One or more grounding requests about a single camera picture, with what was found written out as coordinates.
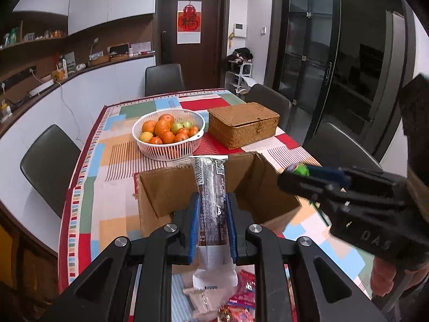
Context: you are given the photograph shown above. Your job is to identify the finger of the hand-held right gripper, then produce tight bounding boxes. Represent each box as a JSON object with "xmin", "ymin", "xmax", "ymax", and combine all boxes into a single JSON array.
[
  {"xmin": 278, "ymin": 171, "xmax": 340, "ymax": 209},
  {"xmin": 306, "ymin": 165, "xmax": 356, "ymax": 189}
]

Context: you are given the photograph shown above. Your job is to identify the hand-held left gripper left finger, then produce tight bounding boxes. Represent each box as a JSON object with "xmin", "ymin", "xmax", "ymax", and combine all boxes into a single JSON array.
[{"xmin": 43, "ymin": 193, "xmax": 202, "ymax": 322}]

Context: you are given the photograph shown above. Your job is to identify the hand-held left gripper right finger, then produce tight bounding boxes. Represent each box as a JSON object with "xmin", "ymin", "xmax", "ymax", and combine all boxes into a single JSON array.
[{"xmin": 226, "ymin": 193, "xmax": 386, "ymax": 322}]

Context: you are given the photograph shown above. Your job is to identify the green snack packet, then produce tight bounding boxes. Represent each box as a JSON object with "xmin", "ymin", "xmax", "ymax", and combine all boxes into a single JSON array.
[{"xmin": 286, "ymin": 163, "xmax": 310, "ymax": 177}]

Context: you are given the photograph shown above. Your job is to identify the dark brown snack bar packet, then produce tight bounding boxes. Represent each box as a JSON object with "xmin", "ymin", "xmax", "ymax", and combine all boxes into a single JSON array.
[{"xmin": 188, "ymin": 155, "xmax": 239, "ymax": 291}]

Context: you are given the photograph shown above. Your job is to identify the cardboard box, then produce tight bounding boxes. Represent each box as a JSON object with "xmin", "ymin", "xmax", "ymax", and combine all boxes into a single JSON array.
[{"xmin": 133, "ymin": 151, "xmax": 302, "ymax": 274}]

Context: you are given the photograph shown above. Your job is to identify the person's right hand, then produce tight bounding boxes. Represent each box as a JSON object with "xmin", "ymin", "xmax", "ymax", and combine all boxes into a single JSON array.
[{"xmin": 369, "ymin": 257, "xmax": 429, "ymax": 301}]

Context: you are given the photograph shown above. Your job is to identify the dark grey dining chair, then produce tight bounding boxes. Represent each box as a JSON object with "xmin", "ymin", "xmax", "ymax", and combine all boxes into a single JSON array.
[
  {"xmin": 246, "ymin": 84, "xmax": 292, "ymax": 131},
  {"xmin": 303, "ymin": 123, "xmax": 383, "ymax": 174},
  {"xmin": 20, "ymin": 124, "xmax": 83, "ymax": 218},
  {"xmin": 145, "ymin": 64, "xmax": 186, "ymax": 97}
]

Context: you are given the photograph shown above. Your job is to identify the red snack packet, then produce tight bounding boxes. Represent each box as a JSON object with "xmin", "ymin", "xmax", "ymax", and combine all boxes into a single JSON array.
[
  {"xmin": 225, "ymin": 268, "xmax": 257, "ymax": 309},
  {"xmin": 218, "ymin": 305, "xmax": 255, "ymax": 322}
]

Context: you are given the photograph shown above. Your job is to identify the beige snack packet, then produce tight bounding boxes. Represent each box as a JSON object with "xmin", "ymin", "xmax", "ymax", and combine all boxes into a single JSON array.
[{"xmin": 183, "ymin": 285, "xmax": 235, "ymax": 322}]

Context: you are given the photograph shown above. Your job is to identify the white slotted fruit basket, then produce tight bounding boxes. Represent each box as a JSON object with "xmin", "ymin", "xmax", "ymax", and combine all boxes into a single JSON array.
[{"xmin": 132, "ymin": 109, "xmax": 206, "ymax": 161}]

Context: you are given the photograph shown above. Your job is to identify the woven wicker lidded box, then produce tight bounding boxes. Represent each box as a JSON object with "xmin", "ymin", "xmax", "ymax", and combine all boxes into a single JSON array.
[{"xmin": 207, "ymin": 102, "xmax": 280, "ymax": 150}]

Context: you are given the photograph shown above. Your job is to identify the colourful patchwork tablecloth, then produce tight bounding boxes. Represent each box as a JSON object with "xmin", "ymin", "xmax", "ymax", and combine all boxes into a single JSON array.
[{"xmin": 58, "ymin": 88, "xmax": 372, "ymax": 322}]

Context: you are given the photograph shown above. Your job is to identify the pile of oranges and apples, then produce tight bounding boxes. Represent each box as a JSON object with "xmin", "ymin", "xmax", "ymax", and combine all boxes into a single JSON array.
[{"xmin": 139, "ymin": 114, "xmax": 201, "ymax": 145}]

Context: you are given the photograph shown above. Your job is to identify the black framed glass door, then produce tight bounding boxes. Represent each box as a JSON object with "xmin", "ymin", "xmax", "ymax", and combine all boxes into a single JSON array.
[{"xmin": 273, "ymin": 0, "xmax": 416, "ymax": 162}]

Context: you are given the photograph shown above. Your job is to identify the white shelf trolley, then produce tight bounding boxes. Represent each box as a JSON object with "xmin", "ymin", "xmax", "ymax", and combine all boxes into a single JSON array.
[{"xmin": 224, "ymin": 61, "xmax": 253, "ymax": 94}]

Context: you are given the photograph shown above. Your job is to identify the dark bag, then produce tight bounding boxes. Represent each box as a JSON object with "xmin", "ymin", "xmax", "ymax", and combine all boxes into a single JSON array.
[{"xmin": 226, "ymin": 47, "xmax": 254, "ymax": 66}]

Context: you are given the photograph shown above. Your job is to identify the dark brown door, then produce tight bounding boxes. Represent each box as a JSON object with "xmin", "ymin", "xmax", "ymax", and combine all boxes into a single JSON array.
[{"xmin": 156, "ymin": 0, "xmax": 228, "ymax": 91}]

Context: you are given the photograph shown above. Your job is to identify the white curved sideboard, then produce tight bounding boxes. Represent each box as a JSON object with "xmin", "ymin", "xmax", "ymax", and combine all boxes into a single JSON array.
[{"xmin": 0, "ymin": 54, "xmax": 156, "ymax": 208}]

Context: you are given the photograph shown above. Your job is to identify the white and red door poster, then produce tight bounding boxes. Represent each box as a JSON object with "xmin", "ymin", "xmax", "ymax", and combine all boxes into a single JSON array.
[{"xmin": 177, "ymin": 1, "xmax": 202, "ymax": 45}]

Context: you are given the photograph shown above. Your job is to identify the white flat tray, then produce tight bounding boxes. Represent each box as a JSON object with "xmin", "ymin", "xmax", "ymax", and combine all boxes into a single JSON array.
[{"xmin": 28, "ymin": 80, "xmax": 55, "ymax": 97}]

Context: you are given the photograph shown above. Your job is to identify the row of shelf bottles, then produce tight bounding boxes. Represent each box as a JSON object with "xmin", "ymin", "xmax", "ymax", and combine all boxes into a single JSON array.
[{"xmin": 3, "ymin": 28, "xmax": 64, "ymax": 46}]

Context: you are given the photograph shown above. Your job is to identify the white cable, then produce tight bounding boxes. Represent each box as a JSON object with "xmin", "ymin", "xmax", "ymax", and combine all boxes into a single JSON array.
[{"xmin": 55, "ymin": 80, "xmax": 84, "ymax": 141}]

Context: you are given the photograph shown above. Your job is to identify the white wall cabinets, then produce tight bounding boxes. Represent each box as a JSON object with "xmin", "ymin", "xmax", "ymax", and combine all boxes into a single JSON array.
[{"xmin": 12, "ymin": 0, "xmax": 158, "ymax": 36}]

